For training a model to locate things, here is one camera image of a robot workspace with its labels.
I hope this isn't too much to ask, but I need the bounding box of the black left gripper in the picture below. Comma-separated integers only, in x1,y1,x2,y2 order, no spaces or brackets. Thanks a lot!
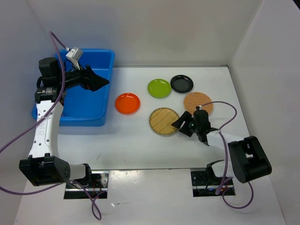
58,60,109,92

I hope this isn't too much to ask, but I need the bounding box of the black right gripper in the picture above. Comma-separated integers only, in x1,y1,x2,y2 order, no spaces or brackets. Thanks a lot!
171,111,200,137

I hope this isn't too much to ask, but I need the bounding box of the green-rimmed bamboo tray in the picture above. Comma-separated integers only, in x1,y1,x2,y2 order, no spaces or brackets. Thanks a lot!
149,107,180,136

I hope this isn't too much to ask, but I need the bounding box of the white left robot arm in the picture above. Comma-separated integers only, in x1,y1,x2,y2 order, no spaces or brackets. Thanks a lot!
19,57,109,188

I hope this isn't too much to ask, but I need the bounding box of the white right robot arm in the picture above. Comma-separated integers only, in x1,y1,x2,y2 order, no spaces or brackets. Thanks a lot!
172,109,272,184

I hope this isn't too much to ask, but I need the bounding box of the blue plastic bin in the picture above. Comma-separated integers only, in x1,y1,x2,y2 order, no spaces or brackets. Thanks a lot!
35,49,115,127

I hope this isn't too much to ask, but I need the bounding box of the tan woven wicker tray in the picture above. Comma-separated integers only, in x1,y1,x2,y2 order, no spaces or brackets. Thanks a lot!
183,92,212,114

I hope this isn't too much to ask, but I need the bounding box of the orange plastic plate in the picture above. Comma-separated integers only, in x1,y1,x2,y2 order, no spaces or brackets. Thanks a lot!
115,93,141,115

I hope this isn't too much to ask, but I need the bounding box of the black plastic plate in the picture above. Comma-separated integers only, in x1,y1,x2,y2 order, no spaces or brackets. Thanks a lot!
170,75,194,94

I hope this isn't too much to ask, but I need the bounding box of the green plastic plate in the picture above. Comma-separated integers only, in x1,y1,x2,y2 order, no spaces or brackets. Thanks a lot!
147,79,172,98

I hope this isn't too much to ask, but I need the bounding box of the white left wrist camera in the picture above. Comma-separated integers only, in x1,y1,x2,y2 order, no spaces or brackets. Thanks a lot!
66,47,83,70

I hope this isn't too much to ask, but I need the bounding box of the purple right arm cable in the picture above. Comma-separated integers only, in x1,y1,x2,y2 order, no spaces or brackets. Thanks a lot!
199,101,255,209

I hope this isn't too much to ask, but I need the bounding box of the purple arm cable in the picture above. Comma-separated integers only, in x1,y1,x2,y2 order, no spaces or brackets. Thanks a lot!
0,31,103,220
199,101,255,209

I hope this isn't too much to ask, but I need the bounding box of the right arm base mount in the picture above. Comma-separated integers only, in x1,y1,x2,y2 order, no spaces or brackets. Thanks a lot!
190,168,222,197

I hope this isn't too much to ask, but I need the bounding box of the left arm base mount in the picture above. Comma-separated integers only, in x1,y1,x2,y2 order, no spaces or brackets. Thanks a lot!
64,170,109,200

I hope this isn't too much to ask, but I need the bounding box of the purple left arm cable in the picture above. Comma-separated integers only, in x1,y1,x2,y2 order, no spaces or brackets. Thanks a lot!
0,31,103,220

